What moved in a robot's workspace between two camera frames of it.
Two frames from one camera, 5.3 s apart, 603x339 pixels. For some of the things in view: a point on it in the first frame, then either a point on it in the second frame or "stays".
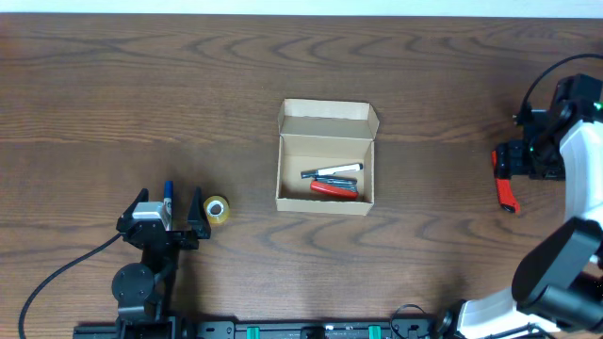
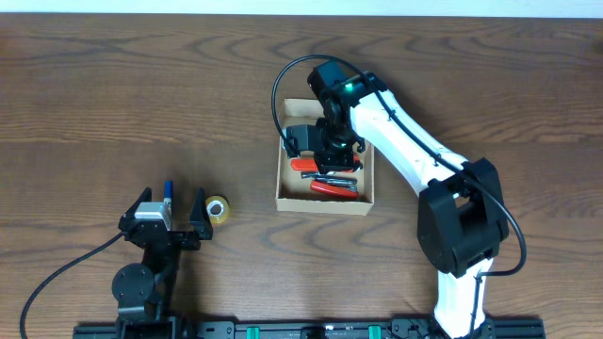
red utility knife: x=508 y=201 -> x=310 y=164
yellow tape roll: x=217 y=208 stays
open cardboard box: x=325 y=134 stays
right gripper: x=511 y=161 -> x=336 y=161
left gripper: x=166 y=235 stays
